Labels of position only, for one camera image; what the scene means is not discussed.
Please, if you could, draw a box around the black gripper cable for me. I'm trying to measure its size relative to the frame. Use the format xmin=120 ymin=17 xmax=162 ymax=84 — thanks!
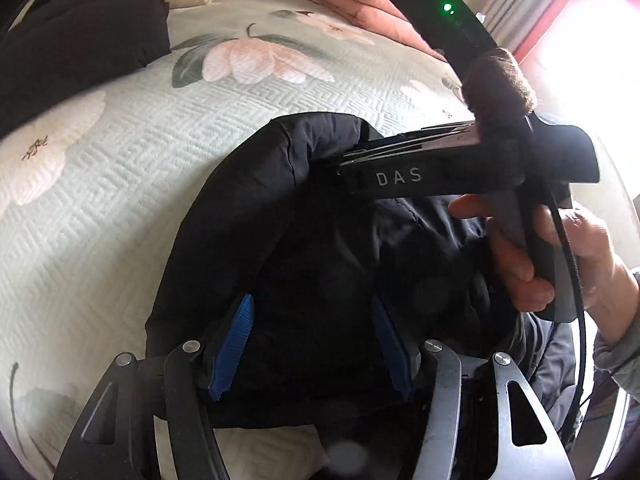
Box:
xmin=547 ymin=195 xmax=591 ymax=411

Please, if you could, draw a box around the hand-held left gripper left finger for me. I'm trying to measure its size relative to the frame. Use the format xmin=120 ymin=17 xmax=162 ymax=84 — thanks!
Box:
xmin=52 ymin=294 xmax=256 ymax=480

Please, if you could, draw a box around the person's right hand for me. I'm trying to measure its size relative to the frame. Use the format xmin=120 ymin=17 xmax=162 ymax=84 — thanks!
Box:
xmin=447 ymin=192 xmax=636 ymax=348

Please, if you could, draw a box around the bed with floral green cover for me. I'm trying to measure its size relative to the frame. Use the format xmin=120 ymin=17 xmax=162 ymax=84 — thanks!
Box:
xmin=0 ymin=0 xmax=501 ymax=480

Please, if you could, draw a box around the orange curtain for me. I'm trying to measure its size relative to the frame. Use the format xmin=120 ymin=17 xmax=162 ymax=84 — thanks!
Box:
xmin=515 ymin=0 xmax=601 ymax=76

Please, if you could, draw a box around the black hooded jacket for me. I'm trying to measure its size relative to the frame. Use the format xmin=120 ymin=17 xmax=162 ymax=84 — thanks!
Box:
xmin=145 ymin=112 xmax=551 ymax=431

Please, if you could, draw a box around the person's right forearm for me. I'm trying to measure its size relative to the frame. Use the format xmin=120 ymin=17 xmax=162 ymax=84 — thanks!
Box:
xmin=592 ymin=270 xmax=640 ymax=391

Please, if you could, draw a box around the grey curtain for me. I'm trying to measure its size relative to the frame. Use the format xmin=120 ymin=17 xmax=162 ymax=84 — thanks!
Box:
xmin=480 ymin=0 xmax=571 ymax=46

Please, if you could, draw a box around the black folded garment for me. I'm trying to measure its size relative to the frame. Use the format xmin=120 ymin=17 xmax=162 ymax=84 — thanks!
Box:
xmin=0 ymin=0 xmax=173 ymax=138

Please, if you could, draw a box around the pink folded blanket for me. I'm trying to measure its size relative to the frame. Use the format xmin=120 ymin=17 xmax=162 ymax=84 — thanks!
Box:
xmin=306 ymin=0 xmax=446 ymax=61

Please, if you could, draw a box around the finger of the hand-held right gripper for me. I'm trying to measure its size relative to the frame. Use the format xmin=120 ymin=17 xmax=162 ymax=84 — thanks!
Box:
xmin=339 ymin=130 xmax=478 ymax=167
xmin=382 ymin=121 xmax=476 ymax=145

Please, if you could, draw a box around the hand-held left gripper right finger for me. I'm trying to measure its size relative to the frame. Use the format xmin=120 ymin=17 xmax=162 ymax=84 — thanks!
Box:
xmin=371 ymin=295 xmax=576 ymax=480

